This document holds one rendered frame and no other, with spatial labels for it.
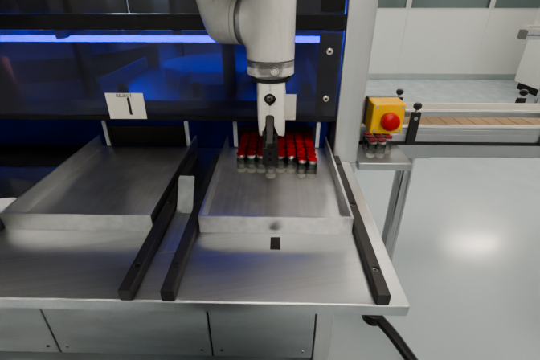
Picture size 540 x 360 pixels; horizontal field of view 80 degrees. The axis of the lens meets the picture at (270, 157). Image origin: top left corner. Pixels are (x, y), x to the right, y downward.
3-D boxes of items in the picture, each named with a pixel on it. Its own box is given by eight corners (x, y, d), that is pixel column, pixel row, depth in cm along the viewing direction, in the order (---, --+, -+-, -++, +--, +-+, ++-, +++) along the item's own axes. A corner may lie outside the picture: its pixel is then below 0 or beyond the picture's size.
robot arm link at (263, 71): (295, 63, 52) (294, 82, 54) (292, 55, 60) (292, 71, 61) (244, 63, 52) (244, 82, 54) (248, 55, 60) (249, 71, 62)
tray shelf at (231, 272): (85, 153, 87) (83, 146, 86) (343, 155, 86) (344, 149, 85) (-101, 305, 44) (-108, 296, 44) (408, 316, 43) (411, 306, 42)
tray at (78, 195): (101, 146, 86) (98, 134, 84) (198, 147, 86) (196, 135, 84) (6, 229, 56) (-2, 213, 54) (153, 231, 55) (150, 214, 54)
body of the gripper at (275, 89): (292, 77, 53) (290, 140, 58) (290, 65, 62) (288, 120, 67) (247, 77, 53) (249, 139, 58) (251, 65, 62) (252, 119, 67)
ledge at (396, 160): (346, 145, 91) (347, 140, 90) (392, 146, 91) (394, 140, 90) (357, 169, 78) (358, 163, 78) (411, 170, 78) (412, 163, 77)
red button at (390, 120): (376, 126, 73) (379, 109, 72) (394, 126, 73) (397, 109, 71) (381, 132, 70) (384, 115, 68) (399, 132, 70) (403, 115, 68)
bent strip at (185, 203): (182, 200, 64) (178, 174, 61) (198, 201, 63) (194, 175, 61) (157, 251, 51) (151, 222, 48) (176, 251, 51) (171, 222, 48)
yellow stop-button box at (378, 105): (362, 122, 80) (366, 94, 77) (391, 123, 80) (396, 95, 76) (370, 134, 73) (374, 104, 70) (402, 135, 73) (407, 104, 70)
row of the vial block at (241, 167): (237, 168, 75) (236, 150, 73) (314, 169, 74) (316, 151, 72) (236, 173, 73) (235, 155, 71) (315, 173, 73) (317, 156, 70)
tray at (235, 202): (227, 147, 85) (227, 135, 84) (325, 149, 85) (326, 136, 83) (199, 232, 55) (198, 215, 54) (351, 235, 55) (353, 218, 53)
